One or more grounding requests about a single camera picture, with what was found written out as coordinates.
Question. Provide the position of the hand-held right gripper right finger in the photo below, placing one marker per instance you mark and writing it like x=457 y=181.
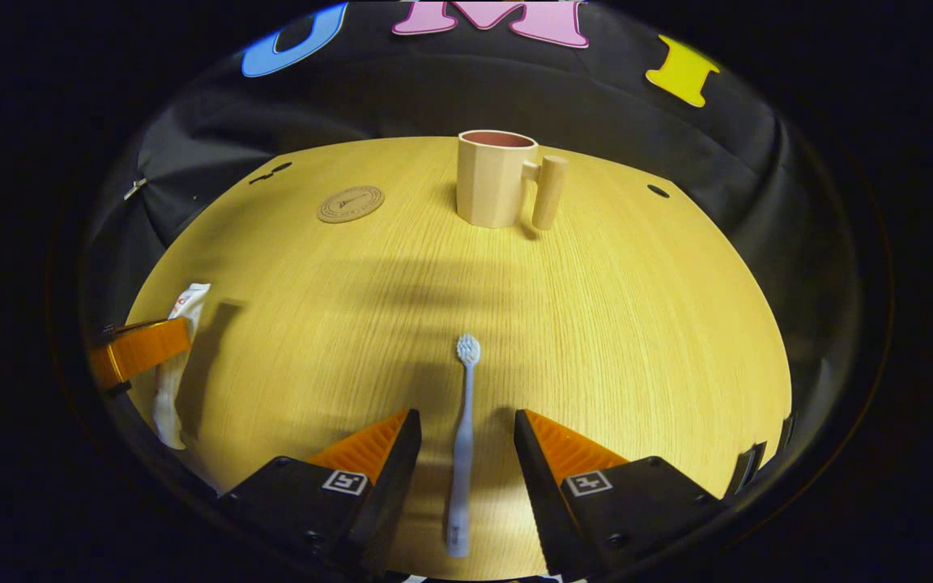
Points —
x=543 y=486

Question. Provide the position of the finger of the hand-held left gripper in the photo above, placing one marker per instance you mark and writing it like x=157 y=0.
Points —
x=142 y=352

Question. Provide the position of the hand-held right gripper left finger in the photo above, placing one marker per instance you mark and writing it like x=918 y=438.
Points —
x=389 y=486

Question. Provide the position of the white toothpaste tube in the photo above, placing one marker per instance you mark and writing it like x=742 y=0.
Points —
x=168 y=401

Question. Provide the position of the pale blue toothbrush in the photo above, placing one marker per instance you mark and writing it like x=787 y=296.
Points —
x=463 y=453

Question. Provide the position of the round cork coaster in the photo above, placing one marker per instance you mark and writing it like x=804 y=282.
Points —
x=351 y=204

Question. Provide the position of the light wooden desktop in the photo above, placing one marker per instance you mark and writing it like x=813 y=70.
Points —
x=596 y=324

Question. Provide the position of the silver cloth clip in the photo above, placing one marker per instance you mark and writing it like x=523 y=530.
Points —
x=134 y=189

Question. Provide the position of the black backdrop cloth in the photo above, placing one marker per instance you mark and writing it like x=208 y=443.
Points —
x=434 y=97

